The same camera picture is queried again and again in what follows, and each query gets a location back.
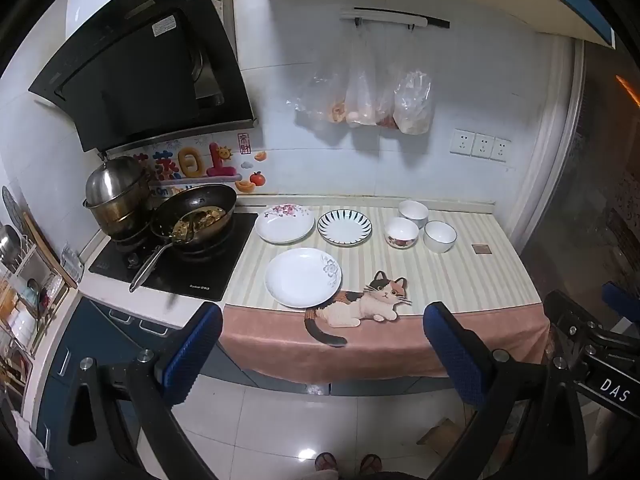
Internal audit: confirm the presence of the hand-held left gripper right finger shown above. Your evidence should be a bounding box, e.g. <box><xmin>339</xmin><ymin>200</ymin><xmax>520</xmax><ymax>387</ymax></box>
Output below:
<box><xmin>422</xmin><ymin>301</ymin><xmax>588</xmax><ymax>480</ymax></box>

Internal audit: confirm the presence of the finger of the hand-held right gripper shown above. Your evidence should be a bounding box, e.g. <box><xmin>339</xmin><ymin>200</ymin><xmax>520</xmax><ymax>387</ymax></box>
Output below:
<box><xmin>601</xmin><ymin>281</ymin><xmax>640</xmax><ymax>322</ymax></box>
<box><xmin>544</xmin><ymin>290</ymin><xmax>603</xmax><ymax>341</ymax></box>

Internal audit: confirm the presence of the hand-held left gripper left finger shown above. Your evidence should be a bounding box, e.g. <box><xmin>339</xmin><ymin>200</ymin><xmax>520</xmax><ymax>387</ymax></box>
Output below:
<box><xmin>47</xmin><ymin>301</ymin><xmax>224</xmax><ymax>480</ymax></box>

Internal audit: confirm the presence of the white bowl with blue rim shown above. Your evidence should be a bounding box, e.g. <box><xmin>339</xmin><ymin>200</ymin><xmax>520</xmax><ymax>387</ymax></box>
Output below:
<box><xmin>424</xmin><ymin>221</ymin><xmax>458</xmax><ymax>254</ymax></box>

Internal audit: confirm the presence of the striped cat-print counter mat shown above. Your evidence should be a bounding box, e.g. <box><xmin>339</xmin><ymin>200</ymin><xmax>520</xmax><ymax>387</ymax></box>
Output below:
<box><xmin>218</xmin><ymin>205</ymin><xmax>551</xmax><ymax>386</ymax></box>

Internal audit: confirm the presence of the black glass gas stove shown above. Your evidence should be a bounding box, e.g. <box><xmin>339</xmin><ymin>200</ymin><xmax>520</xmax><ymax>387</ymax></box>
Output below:
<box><xmin>89</xmin><ymin>212</ymin><xmax>259</xmax><ymax>302</ymax></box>

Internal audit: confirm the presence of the blue kitchen cabinet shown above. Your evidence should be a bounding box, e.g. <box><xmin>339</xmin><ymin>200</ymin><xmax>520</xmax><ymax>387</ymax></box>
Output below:
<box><xmin>30</xmin><ymin>295</ymin><xmax>451</xmax><ymax>461</ymax></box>

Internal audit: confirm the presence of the cardboard box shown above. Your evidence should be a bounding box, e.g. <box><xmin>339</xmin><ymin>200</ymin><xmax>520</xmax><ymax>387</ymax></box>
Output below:
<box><xmin>416</xmin><ymin>417</ymin><xmax>467</xmax><ymax>459</ymax></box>

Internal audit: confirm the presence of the white bowl with floral print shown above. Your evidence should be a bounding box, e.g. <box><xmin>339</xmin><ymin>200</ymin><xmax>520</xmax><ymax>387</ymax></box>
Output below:
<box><xmin>384</xmin><ymin>217</ymin><xmax>420</xmax><ymax>250</ymax></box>

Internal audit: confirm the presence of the white plate with grey flower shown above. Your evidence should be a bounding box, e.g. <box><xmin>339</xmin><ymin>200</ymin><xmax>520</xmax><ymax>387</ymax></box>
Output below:
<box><xmin>265</xmin><ymin>248</ymin><xmax>344</xmax><ymax>309</ymax></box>

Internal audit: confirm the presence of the cooked food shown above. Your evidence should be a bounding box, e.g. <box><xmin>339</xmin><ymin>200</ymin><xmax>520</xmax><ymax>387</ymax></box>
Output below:
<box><xmin>170</xmin><ymin>207</ymin><xmax>226</xmax><ymax>241</ymax></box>

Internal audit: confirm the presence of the plain white bowl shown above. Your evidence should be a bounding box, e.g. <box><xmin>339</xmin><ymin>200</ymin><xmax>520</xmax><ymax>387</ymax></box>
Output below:
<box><xmin>398</xmin><ymin>200</ymin><xmax>429</xmax><ymax>230</ymax></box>

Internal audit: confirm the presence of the white plate with pink flowers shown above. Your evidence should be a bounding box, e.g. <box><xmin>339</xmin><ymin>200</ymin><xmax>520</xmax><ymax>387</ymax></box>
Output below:
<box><xmin>255</xmin><ymin>203</ymin><xmax>315</xmax><ymax>245</ymax></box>

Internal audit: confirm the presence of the white plate with blue stripes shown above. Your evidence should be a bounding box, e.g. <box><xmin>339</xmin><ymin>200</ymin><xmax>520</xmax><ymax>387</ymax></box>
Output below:
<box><xmin>317</xmin><ymin>208</ymin><xmax>373</xmax><ymax>247</ymax></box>

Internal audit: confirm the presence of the metal dish rack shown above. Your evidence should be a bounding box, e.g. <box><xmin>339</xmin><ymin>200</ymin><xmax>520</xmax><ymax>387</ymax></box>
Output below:
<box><xmin>0</xmin><ymin>225</ymin><xmax>71</xmax><ymax>393</ymax></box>

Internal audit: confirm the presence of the wooden cutting board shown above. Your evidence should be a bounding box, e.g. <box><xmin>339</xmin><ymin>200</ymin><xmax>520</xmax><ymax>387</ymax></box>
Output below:
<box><xmin>22</xmin><ymin>210</ymin><xmax>65</xmax><ymax>289</ymax></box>

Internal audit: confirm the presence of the stainless steel pot lid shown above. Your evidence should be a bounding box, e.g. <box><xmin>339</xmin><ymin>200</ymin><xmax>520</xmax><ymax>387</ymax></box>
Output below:
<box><xmin>85</xmin><ymin>155</ymin><xmax>151</xmax><ymax>207</ymax></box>

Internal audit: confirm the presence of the white cloth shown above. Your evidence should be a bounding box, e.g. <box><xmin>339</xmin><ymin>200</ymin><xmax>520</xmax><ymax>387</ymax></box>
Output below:
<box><xmin>10</xmin><ymin>410</ymin><xmax>53</xmax><ymax>471</ymax></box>

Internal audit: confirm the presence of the clear plastic bag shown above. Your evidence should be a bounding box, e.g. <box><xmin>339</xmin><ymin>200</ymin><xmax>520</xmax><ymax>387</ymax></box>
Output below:
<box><xmin>292</xmin><ymin>72</ymin><xmax>347</xmax><ymax>123</ymax></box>
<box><xmin>345</xmin><ymin>30</ymin><xmax>379</xmax><ymax>127</ymax></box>
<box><xmin>375</xmin><ymin>50</ymin><xmax>401</xmax><ymax>131</ymax></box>
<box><xmin>393</xmin><ymin>70</ymin><xmax>434</xmax><ymax>136</ymax></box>

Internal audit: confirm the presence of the black range hood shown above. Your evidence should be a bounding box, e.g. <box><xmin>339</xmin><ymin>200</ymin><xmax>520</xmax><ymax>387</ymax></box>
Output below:
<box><xmin>28</xmin><ymin>0</ymin><xmax>257</xmax><ymax>153</ymax></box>

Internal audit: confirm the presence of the black wok with steel handle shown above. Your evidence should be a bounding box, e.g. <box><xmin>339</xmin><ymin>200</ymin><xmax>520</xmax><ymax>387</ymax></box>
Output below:
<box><xmin>129</xmin><ymin>183</ymin><xmax>238</xmax><ymax>293</ymax></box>

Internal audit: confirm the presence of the white door frame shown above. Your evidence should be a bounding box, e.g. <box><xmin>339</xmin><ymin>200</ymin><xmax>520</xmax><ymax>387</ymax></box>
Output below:
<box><xmin>510</xmin><ymin>39</ymin><xmax>587</xmax><ymax>261</ymax></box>

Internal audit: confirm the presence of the colourful character wall sticker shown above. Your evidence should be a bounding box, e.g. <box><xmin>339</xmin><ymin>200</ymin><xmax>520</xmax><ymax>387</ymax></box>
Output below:
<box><xmin>134</xmin><ymin>142</ymin><xmax>243</xmax><ymax>197</ymax></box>

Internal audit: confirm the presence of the wall hook rail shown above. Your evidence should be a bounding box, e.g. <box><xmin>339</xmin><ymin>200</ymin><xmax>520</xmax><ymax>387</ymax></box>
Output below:
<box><xmin>341</xmin><ymin>7</ymin><xmax>451</xmax><ymax>29</ymax></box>

